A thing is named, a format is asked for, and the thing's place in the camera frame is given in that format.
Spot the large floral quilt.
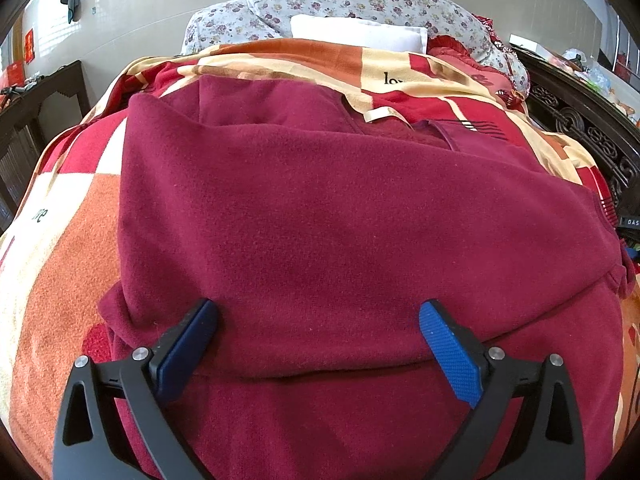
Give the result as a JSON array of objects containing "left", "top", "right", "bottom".
[{"left": 247, "top": 0, "right": 531, "bottom": 106}]

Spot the white pillow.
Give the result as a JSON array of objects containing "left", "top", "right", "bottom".
[{"left": 290, "top": 14, "right": 430, "bottom": 55}]

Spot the white flat box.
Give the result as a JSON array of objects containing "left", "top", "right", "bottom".
[{"left": 509, "top": 34, "right": 552, "bottom": 58}]

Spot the red orange printed blanket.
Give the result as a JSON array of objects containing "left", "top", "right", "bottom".
[{"left": 0, "top": 40, "right": 640, "bottom": 480}]

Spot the maroon fleece sweater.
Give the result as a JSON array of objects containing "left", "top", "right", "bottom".
[{"left": 97, "top": 76, "right": 637, "bottom": 480}]

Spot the red box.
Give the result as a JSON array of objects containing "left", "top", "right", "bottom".
[{"left": 0, "top": 62, "right": 24, "bottom": 90}]

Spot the dark carved wooden bed frame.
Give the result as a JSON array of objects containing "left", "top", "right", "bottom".
[{"left": 510, "top": 45, "right": 640, "bottom": 211}]

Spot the clutter of plastic bags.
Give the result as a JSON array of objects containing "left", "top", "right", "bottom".
[{"left": 550, "top": 47, "right": 640, "bottom": 121}]

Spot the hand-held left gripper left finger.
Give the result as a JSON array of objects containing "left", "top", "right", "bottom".
[{"left": 52, "top": 298, "right": 221, "bottom": 480}]

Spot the small floral pillow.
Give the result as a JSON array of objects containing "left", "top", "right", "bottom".
[{"left": 181, "top": 1, "right": 281, "bottom": 56}]

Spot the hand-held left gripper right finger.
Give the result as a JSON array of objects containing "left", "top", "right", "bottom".
[{"left": 419, "top": 299, "right": 587, "bottom": 480}]

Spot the dark wooden side table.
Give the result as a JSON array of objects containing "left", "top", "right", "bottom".
[{"left": 0, "top": 60, "right": 92, "bottom": 226}]

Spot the red heart cushion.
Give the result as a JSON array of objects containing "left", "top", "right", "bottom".
[{"left": 427, "top": 34, "right": 501, "bottom": 70}]

